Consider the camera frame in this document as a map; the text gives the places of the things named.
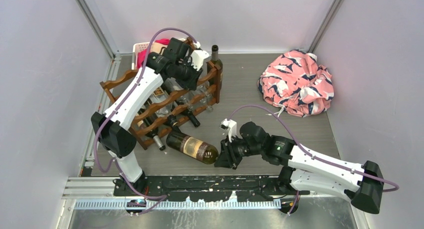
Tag dark green bottle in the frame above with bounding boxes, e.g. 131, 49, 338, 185
165, 114, 219, 165
211, 44, 224, 82

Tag small clear glass bottle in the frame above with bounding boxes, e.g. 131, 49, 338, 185
163, 78, 195, 112

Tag clear bottle with dark cap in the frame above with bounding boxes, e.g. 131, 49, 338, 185
149, 87, 172, 117

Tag aluminium corner post right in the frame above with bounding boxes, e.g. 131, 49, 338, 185
308, 0, 344, 53

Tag wooden wine rack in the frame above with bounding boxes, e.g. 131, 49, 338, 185
99, 36, 223, 151

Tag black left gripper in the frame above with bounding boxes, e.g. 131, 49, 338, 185
175, 58, 205, 91

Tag red cloth in basket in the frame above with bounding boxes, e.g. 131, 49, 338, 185
135, 38, 170, 70

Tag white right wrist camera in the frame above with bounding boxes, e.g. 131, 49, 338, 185
219, 118, 237, 143

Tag aluminium corner post left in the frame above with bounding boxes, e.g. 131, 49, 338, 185
75, 0, 120, 59

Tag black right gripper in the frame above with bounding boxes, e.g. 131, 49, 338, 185
214, 133, 263, 169

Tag aluminium corner post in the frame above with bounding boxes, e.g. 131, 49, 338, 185
308, 0, 344, 53
75, 0, 120, 59

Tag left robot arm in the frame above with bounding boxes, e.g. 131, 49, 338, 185
91, 37, 210, 196

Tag pink shark print cloth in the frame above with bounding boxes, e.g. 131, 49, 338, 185
257, 49, 335, 118

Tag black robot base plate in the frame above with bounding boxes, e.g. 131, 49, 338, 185
134, 175, 296, 203

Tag beige folded cloth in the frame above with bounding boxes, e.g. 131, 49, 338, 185
152, 42, 168, 55

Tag aluminium frame rail front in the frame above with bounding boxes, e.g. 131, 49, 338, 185
63, 176, 295, 212

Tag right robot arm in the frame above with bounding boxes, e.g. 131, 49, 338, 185
214, 119, 384, 215

